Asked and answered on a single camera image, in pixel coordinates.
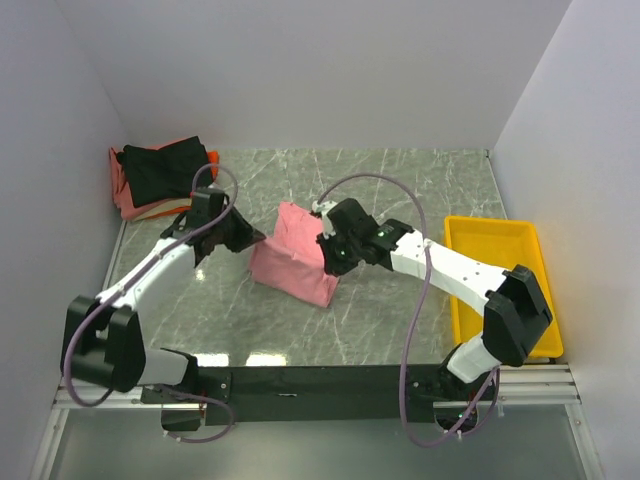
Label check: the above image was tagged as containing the pink t shirt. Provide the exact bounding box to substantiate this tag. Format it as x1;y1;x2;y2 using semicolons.
249;202;338;308

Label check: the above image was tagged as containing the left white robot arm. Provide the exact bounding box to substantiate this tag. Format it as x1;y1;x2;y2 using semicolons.
61;187;266;402

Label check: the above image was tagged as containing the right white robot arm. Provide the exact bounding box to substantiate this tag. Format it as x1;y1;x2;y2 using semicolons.
312;198;553;399

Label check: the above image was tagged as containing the cream folded t shirt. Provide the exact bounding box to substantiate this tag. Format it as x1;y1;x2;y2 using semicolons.
138;198;191;219

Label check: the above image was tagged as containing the orange folded t shirt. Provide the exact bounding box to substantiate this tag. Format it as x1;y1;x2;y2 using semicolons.
149;149;221;219

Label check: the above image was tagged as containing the black folded t shirt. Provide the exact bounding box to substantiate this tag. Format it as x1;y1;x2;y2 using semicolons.
116;136;210;208

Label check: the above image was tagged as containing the salmon folded t shirt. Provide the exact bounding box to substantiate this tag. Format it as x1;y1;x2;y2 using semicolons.
109;148;167;222

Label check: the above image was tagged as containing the yellow plastic tray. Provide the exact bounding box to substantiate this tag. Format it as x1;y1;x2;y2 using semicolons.
443;215;564;360

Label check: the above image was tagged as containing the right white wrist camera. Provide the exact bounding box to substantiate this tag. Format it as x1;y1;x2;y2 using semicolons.
311;200;337;217

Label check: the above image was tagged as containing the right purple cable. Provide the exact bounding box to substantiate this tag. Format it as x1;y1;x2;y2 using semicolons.
314;172;501;449

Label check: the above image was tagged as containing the aluminium frame rail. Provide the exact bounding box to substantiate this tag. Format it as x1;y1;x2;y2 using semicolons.
52;364;581;410

